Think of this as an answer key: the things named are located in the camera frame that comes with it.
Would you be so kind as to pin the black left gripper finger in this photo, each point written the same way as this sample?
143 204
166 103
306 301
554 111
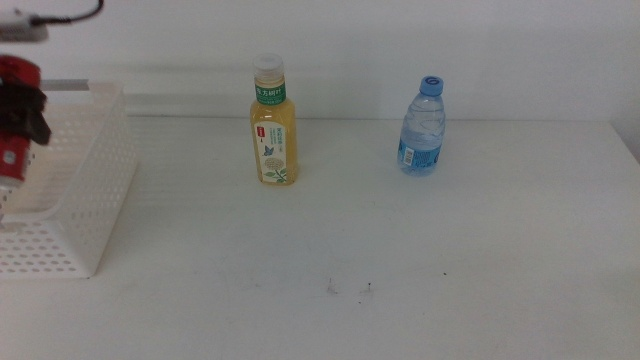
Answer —
22 107

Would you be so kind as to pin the red cola can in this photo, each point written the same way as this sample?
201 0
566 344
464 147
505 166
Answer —
12 160

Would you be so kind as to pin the yellow tea bottle green label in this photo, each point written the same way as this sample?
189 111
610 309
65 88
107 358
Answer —
274 150

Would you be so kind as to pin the clear water bottle blue cap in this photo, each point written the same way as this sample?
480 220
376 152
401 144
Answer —
421 135

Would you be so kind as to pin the white perforated plastic basket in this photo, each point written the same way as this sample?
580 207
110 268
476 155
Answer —
107 150

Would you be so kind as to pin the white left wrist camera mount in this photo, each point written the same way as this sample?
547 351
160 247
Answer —
20 30

